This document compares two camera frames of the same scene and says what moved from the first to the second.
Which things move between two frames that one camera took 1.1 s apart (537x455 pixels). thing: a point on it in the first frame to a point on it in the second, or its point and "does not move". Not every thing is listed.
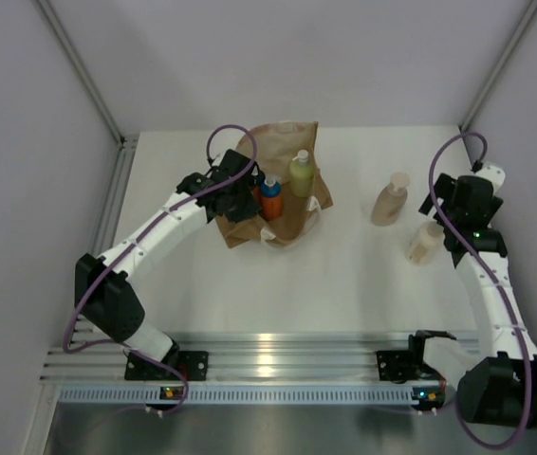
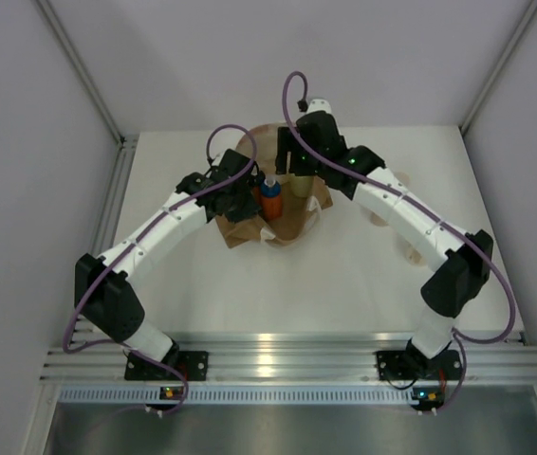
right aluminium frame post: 526,21 does not move
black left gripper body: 244,205 does not move
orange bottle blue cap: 271,199 does not move
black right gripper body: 446,187 to 301,164
